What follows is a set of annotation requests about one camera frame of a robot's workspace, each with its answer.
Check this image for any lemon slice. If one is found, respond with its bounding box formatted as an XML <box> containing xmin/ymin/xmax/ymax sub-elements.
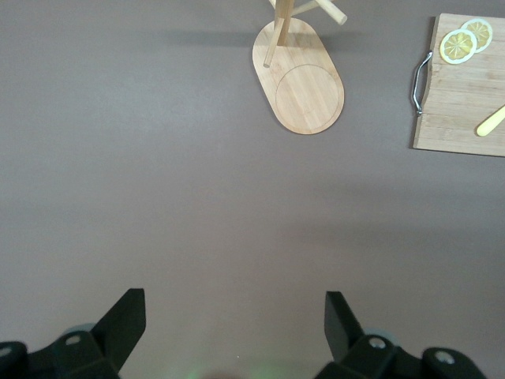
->
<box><xmin>439</xmin><ymin>28</ymin><xmax>479</xmax><ymax>66</ymax></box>
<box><xmin>460</xmin><ymin>17</ymin><xmax>495</xmax><ymax>54</ymax></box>

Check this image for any yellow plastic fork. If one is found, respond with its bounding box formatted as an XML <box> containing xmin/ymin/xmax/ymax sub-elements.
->
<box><xmin>476</xmin><ymin>103</ymin><xmax>505</xmax><ymax>137</ymax></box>

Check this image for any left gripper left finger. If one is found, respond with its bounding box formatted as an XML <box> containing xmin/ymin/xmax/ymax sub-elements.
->
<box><xmin>0</xmin><ymin>287</ymin><xmax>148</xmax><ymax>379</ymax></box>

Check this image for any wooden mug tree rack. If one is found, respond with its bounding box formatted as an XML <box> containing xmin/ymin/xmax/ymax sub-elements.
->
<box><xmin>251</xmin><ymin>0</ymin><xmax>349</xmax><ymax>137</ymax></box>

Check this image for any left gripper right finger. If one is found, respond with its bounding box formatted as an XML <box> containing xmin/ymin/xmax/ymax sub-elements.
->
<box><xmin>315</xmin><ymin>291</ymin><xmax>487</xmax><ymax>379</ymax></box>

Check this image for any brown table cover mat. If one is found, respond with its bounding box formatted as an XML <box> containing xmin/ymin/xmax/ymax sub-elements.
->
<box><xmin>0</xmin><ymin>0</ymin><xmax>505</xmax><ymax>379</ymax></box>

